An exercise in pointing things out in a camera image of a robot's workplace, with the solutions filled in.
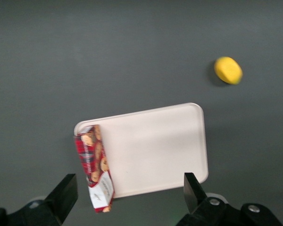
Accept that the yellow fruit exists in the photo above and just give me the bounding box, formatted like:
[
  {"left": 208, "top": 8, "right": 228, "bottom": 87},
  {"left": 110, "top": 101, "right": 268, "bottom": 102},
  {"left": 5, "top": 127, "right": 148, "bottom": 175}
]
[{"left": 213, "top": 56, "right": 243, "bottom": 86}]

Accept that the beige plastic tray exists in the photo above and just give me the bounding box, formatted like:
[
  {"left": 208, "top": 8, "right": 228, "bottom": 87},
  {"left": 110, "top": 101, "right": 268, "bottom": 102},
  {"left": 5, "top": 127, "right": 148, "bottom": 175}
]
[{"left": 74, "top": 102, "right": 209, "bottom": 199}]

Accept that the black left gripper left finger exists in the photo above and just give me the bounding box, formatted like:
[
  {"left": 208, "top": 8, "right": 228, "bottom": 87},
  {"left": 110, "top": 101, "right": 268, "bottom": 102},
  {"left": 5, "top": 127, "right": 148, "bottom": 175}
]
[{"left": 0, "top": 173, "right": 79, "bottom": 226}]

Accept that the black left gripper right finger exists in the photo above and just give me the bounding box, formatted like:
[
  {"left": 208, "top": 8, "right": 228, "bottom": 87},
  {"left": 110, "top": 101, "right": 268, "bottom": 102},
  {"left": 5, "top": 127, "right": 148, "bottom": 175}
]
[{"left": 176, "top": 172, "right": 283, "bottom": 226}]

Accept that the red cookie box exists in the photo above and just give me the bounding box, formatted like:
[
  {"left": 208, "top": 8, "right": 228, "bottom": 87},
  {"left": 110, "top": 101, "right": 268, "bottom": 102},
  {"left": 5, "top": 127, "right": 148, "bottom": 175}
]
[{"left": 73, "top": 124, "right": 116, "bottom": 214}]

